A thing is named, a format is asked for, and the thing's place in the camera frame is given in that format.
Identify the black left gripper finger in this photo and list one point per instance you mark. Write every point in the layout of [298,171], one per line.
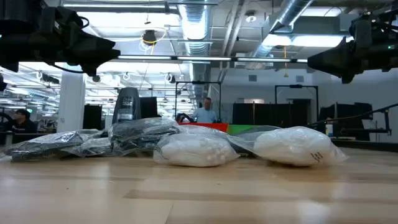
[96,53]
[89,70]

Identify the grey deodorant stick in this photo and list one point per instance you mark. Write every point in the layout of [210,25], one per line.
[127,105]

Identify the clear bag with metal clippers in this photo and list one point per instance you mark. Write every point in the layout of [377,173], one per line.
[93,146]

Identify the large handwritten bag of cotton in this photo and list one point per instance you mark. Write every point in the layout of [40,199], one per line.
[295,146]

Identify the clear bag of black combs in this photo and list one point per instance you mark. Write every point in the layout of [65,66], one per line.
[40,146]

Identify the clear bag of cotton swabs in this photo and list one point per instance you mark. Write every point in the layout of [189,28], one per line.
[192,152]

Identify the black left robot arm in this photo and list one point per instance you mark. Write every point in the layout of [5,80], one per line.
[18,37]

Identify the black background robot arm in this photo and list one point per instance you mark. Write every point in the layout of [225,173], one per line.
[184,118]

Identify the black ceiling dome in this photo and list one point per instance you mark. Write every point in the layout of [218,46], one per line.
[96,79]

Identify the white building pillar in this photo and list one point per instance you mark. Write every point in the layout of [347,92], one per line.
[71,102]

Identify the thin black boom rod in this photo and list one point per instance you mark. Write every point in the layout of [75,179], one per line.
[357,115]

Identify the black tall cabinet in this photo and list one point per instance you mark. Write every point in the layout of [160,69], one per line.
[92,116]

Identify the white bottle blue label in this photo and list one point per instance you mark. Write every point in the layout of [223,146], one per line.
[329,130]

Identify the black computer monitor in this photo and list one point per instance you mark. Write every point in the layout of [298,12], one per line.
[149,107]

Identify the person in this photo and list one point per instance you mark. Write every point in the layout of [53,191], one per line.
[21,123]
[205,113]

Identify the black partition panels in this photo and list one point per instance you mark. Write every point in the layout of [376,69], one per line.
[267,113]

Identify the round ceiling fixture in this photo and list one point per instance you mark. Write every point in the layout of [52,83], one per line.
[250,17]

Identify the long white light bar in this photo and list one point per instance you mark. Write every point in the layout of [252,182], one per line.
[202,58]

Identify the green plastic basket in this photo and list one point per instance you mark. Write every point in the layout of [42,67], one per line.
[245,129]

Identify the red plastic basket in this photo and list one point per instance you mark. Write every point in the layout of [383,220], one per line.
[205,126]

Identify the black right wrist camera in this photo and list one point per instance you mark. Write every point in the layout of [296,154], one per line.
[360,29]

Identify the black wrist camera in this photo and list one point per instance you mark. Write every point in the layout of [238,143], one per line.
[360,29]
[63,18]

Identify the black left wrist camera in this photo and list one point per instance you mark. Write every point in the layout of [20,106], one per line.
[63,18]

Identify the grey wall vent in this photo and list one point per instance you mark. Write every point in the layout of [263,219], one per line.
[252,78]
[300,78]

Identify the black table edge rail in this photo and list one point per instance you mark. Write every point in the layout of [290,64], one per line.
[357,143]

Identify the silver diagonal ventilation duct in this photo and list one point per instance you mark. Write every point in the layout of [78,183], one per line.
[289,12]

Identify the silver vertical ventilation duct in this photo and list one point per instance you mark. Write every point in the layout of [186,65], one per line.
[194,25]

